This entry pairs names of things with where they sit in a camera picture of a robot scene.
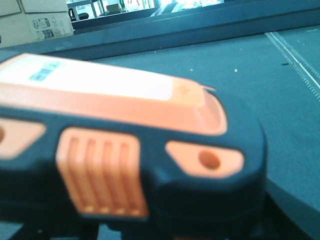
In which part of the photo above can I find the orange black barcode scanner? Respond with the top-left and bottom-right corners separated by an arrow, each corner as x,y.
0,53 -> 267,240

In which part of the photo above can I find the black foam table edge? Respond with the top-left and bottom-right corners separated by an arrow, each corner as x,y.
0,0 -> 320,61

